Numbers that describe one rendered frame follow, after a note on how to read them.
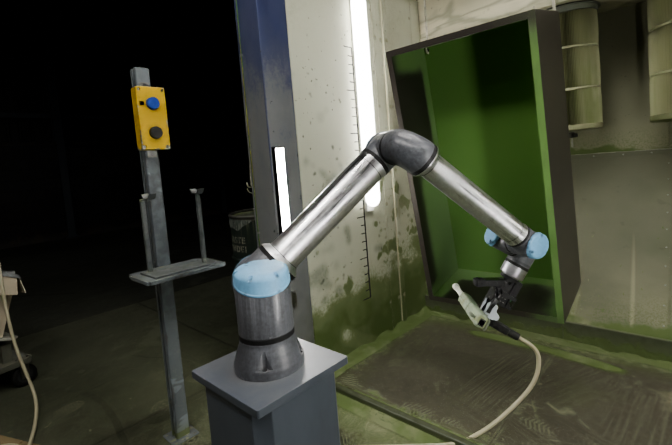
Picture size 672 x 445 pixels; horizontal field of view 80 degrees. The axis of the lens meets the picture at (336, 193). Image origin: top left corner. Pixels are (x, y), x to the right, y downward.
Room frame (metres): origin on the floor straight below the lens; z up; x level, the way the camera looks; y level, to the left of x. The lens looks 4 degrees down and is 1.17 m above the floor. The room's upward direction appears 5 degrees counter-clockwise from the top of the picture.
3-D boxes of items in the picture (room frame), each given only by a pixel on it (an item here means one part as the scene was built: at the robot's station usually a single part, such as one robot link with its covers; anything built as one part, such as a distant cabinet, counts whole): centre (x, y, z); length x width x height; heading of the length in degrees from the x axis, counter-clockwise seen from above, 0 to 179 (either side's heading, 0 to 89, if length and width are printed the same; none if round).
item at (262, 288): (1.08, 0.22, 0.83); 0.17 x 0.15 x 0.18; 16
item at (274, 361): (1.07, 0.22, 0.69); 0.19 x 0.19 x 0.10
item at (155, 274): (1.64, 0.67, 0.95); 0.26 x 0.15 x 0.32; 137
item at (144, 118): (1.71, 0.75, 1.42); 0.12 x 0.06 x 0.26; 137
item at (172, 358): (1.75, 0.79, 0.82); 0.06 x 0.06 x 1.64; 47
